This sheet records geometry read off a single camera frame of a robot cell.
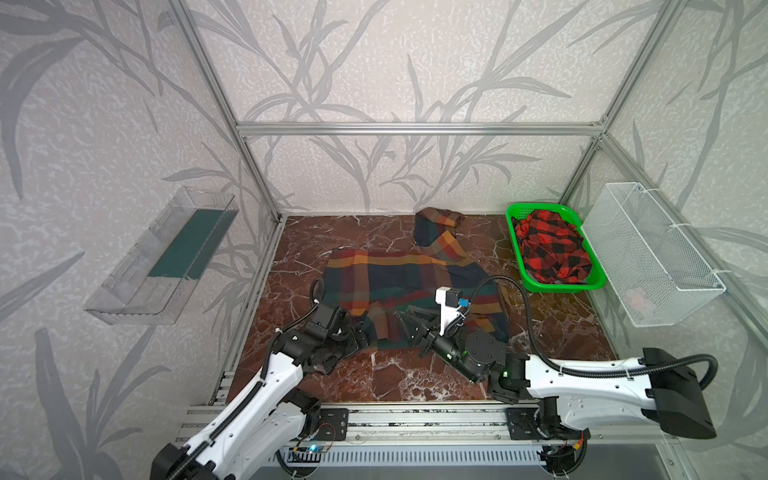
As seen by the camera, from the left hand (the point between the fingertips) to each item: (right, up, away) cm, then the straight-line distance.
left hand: (364, 336), depth 80 cm
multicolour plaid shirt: (0, +10, +21) cm, 24 cm away
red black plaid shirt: (+62, +23, +22) cm, 70 cm away
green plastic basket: (+71, +14, +13) cm, 74 cm away
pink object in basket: (+68, +11, -7) cm, 70 cm away
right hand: (+10, +12, -15) cm, 22 cm away
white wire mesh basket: (+64, +19, -17) cm, 69 cm away
